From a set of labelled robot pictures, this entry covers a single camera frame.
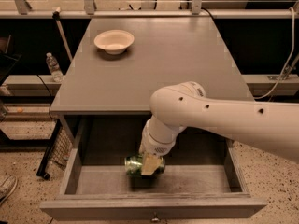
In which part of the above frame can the crushed green soda can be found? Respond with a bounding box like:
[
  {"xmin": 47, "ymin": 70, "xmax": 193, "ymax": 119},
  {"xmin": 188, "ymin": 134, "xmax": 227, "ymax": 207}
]
[{"xmin": 124, "ymin": 155, "xmax": 165, "ymax": 176}]

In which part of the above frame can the grey sneaker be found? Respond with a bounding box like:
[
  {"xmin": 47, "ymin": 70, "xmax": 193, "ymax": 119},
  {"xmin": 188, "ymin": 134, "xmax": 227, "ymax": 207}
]
[{"xmin": 0, "ymin": 175, "xmax": 18, "ymax": 206}]

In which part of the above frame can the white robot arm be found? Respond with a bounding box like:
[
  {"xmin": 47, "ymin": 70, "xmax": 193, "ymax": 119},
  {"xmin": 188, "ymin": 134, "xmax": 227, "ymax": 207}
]
[{"xmin": 139, "ymin": 82, "xmax": 299, "ymax": 175}]

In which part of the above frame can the clear plastic water bottle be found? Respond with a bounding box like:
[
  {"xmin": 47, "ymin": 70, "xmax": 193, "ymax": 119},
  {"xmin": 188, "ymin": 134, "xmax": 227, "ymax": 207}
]
[{"xmin": 46, "ymin": 52, "xmax": 63, "ymax": 83}]

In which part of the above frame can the grey metal railing frame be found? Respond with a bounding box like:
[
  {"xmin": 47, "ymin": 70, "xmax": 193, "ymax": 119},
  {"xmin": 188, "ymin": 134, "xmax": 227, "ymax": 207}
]
[{"xmin": 0, "ymin": 0, "xmax": 299, "ymax": 19}]

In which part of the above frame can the grey cabinet table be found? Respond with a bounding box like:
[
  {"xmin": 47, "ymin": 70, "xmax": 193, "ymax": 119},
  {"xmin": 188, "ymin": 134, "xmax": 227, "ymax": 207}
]
[{"xmin": 50, "ymin": 17, "xmax": 252, "ymax": 147}]

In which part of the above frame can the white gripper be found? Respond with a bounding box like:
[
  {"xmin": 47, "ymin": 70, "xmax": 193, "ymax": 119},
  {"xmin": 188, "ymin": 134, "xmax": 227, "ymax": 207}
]
[{"xmin": 139, "ymin": 123, "xmax": 177, "ymax": 175}]

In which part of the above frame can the open grey top drawer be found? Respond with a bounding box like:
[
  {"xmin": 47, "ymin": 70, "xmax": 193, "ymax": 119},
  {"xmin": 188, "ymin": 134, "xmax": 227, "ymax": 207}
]
[{"xmin": 40, "ymin": 119, "xmax": 266, "ymax": 221}]

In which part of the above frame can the white paper bowl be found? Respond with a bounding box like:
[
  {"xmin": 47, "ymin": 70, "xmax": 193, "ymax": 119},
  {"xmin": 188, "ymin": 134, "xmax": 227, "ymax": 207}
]
[{"xmin": 93, "ymin": 30, "xmax": 135, "ymax": 55}]

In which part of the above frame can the black wire mesh stand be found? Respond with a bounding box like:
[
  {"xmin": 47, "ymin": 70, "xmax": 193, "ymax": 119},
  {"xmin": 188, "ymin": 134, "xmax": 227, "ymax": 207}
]
[{"xmin": 36, "ymin": 121, "xmax": 72, "ymax": 180}]

